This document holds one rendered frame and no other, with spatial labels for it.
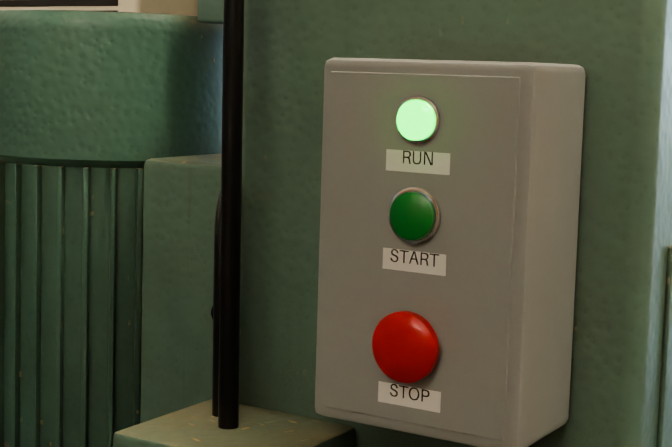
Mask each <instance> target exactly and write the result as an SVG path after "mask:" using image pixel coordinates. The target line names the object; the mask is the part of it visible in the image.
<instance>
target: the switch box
mask: <svg viewBox="0 0 672 447"><path fill-rule="evenodd" d="M585 77H586V74H585V70H584V68H583V67H581V66H579V65H573V64H554V63H535V62H500V61H459V60H418V59H377V58H337V57H334V58H331V59H329V60H327V61H326V64H325V69H324V104H323V138H322V173H321V207H320V242H319V277H318V311H317V346H316V380H315V410H316V413H318V414H320V415H322V416H327V417H332V418H337V419H342V420H347V421H352V422H357V423H362V424H367V425H372V426H377V427H382V428H387V429H392V430H397V431H402V432H407V433H412V434H417V435H422V436H427V437H432V438H437V439H442V440H447V441H452V442H457V443H462V444H467V445H472V446H477V447H528V446H530V445H532V444H533V443H535V442H537V441H538V440H540V439H541V438H543V437H545V436H546V435H548V434H550V433H551V432H553V431H554V430H556V429H558V428H559V427H561V426H563V425H564V424H566V422H567V420H568V418H569V400H570V379H571V359H572V339H573V319H574V299H575V279H576V259H577V238H578V218H579V198H580V178H581V158H582V138H583V118H584V97H585ZM412 96H424V97H427V98H429V99H430V100H432V101H433V102H434V103H435V104H436V106H437V107H438V110H439V112H440V118H441V122H440V128H439V131H438V132H437V134H436V136H435V137H434V138H433V139H432V140H430V141H429V142H427V143H423V144H412V143H410V142H408V141H406V140H405V139H404V138H403V137H402V136H401V135H400V133H399V132H398V129H397V126H396V114H397V110H398V108H399V106H400V105H401V104H402V102H403V101H405V100H406V99H407V98H409V97H412ZM386 149H393V150H408V151H423V152H438V153H450V175H440V174H427V173H414V172H401V171H388V170H386ZM409 187H419V188H423V189H425V190H427V191H428V192H430V193H431V194H432V195H433V196H434V197H435V199H436V200H437V202H438V204H439V206H440V210H441V224H440V227H439V230H438V231H437V233H436V235H435V236H434V237H433V238H432V239H430V240H429V241H427V242H425V243H422V244H408V243H406V242H403V241H402V240H400V239H399V238H398V237H397V236H396V235H395V234H394V232H393V230H392V228H391V226H390V223H389V217H388V212H389V206H390V203H391V201H392V199H393V198H394V196H395V195H396V194H397V193H398V192H400V191H401V190H403V189H405V188H409ZM383 248H392V249H401V250H409V251H418V252H427V253H436V254H445V255H446V276H440V275H432V274H424V273H416V272H407V271H399V270H391V269H383V268H382V266H383ZM398 311H411V312H414V313H417V314H419V315H420V316H422V317H423V318H425V319H426V320H427V321H428V322H429V323H430V324H431V326H432V328H433V329H434V331H435V333H436V336H437V339H438V343H439V356H438V360H437V363H436V365H435V367H434V369H433V370H432V372H431V373H430V374H429V375H427V376H426V377H425V378H423V379H421V380H418V381H416V382H412V383H401V382H397V381H395V380H393V379H391V378H389V377H388V376H387V375H386V374H384V373H383V371H382V370H381V369H380V368H379V366H378V365H377V363H376V360H375V358H374V355H373V350H372V337H373V333H374V330H375V328H376V326H377V325H378V323H379V322H380V321H381V320H382V319H383V318H384V317H385V316H387V315H389V314H391V313H395V312H398ZM379 381H382V382H387V383H393V384H399V385H404V386H410V387H416V388H421V389H427V390H433V391H438V392H441V405H440V413H437V412H432V411H427V410H421V409H416V408H411V407H405V406H400V405H395V404H389V403H384V402H379V401H378V384H379Z"/></svg>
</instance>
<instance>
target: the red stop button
mask: <svg viewBox="0 0 672 447"><path fill-rule="evenodd" d="M372 350H373V355H374V358H375V360H376V363H377V365H378V366H379V368H380V369H381V370H382V371H383V373H384V374H386V375H387V376H388V377H389V378H391V379H393V380H395V381H397V382H401V383H412V382H416V381H418V380H421V379H423V378H425V377H426V376H427V375H429V374H430V373H431V372H432V370H433V369H434V367H435V365H436V363H437V360H438V356H439V343H438V339H437V336H436V333H435V331H434V329H433V328H432V326H431V324H430V323H429V322H428V321H427V320H426V319H425V318H423V317H422V316H420V315H419V314H417V313H414V312H411V311H398V312H395V313H391V314H389V315H387V316H385V317H384V318H383V319H382V320H381V321H380V322H379V323H378V325H377V326H376V328H375V330H374V333H373V337H372Z"/></svg>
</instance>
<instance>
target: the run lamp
mask: <svg viewBox="0 0 672 447"><path fill-rule="evenodd" d="M440 122H441V118H440V112H439V110H438V107H437V106H436V104H435V103H434V102H433V101H432V100H430V99H429V98H427V97H424V96H412V97H409V98H407V99H406V100H405V101H403V102H402V104H401V105H400V106H399V108H398V110H397V114H396V126H397V129H398V132H399V133H400V135H401V136H402V137H403V138H404V139H405V140H406V141H408V142H410V143H412V144H423V143H427V142H429V141H430V140H432V139H433V138H434V137H435V136H436V134H437V132H438V131H439V128H440Z"/></svg>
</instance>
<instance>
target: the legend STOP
mask: <svg viewBox="0 0 672 447"><path fill-rule="evenodd" d="M378 401H379V402H384V403H389V404H395V405H400V406H405V407H411V408H416V409H421V410H427V411H432V412H437V413H440V405H441V392H438V391H433V390H427V389H421V388H416V387H410V386H404V385H399V384H393V383H387V382H382V381H379V384H378Z"/></svg>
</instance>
